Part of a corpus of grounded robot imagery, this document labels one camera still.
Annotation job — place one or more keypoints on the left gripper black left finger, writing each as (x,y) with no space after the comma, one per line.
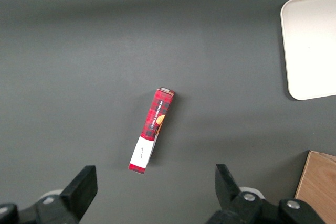
(76,195)

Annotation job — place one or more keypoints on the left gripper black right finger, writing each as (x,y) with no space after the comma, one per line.
(228,190)

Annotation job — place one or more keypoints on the cream plastic tray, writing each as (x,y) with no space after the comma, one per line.
(312,48)

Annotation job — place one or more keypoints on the wooden drawer cabinet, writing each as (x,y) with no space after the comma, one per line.
(319,187)

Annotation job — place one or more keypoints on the red plaid shortbread box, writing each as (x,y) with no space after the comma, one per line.
(155,119)

